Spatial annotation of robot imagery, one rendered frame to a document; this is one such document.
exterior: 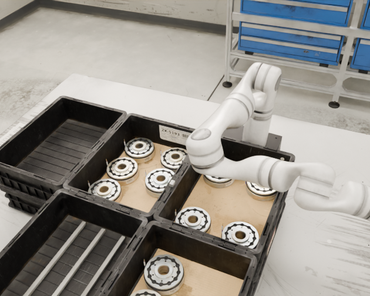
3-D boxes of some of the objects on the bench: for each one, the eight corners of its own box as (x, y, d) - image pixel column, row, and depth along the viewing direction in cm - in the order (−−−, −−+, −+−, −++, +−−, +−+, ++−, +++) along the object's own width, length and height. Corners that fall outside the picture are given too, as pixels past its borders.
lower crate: (74, 140, 171) (67, 117, 163) (135, 158, 161) (132, 135, 153) (6, 208, 144) (-5, 184, 136) (76, 235, 134) (67, 211, 126)
